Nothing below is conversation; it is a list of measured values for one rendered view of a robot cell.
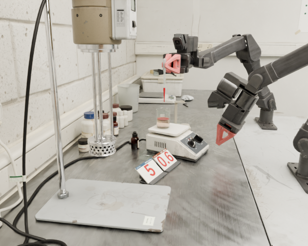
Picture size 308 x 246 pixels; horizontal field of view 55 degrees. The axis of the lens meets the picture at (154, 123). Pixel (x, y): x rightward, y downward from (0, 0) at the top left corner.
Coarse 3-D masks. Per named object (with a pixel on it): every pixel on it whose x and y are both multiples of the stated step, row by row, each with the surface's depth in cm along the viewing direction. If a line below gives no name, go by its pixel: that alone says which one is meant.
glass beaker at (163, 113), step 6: (162, 108) 109; (168, 108) 108; (156, 114) 106; (162, 114) 104; (168, 114) 105; (156, 120) 107; (162, 120) 105; (168, 120) 106; (156, 126) 108; (162, 126) 106; (168, 126) 106
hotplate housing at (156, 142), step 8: (152, 136) 106; (160, 136) 104; (168, 136) 104; (176, 136) 104; (184, 136) 105; (152, 144) 106; (160, 144) 105; (168, 144) 103; (176, 144) 101; (176, 152) 102; (184, 152) 100; (192, 152) 99; (200, 152) 102; (192, 160) 100
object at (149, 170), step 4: (152, 160) 92; (148, 164) 90; (152, 164) 91; (140, 168) 86; (144, 168) 88; (148, 168) 89; (152, 168) 90; (156, 168) 91; (140, 172) 85; (144, 172) 86; (148, 172) 87; (152, 172) 88; (156, 172) 90; (144, 176) 85; (148, 176) 86; (152, 176) 87; (148, 180) 85
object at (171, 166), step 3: (156, 162) 93; (174, 162) 99; (177, 162) 99; (180, 162) 99; (159, 165) 93; (168, 165) 95; (171, 165) 96; (174, 165) 96; (162, 168) 93; (165, 168) 93; (168, 168) 94; (171, 168) 94; (165, 171) 93; (168, 171) 92
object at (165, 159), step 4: (164, 152) 99; (168, 152) 100; (160, 156) 96; (164, 156) 97; (168, 156) 99; (172, 156) 100; (156, 160) 94; (160, 160) 95; (164, 160) 96; (168, 160) 97; (172, 160) 99; (160, 164) 93; (164, 164) 94; (168, 164) 96
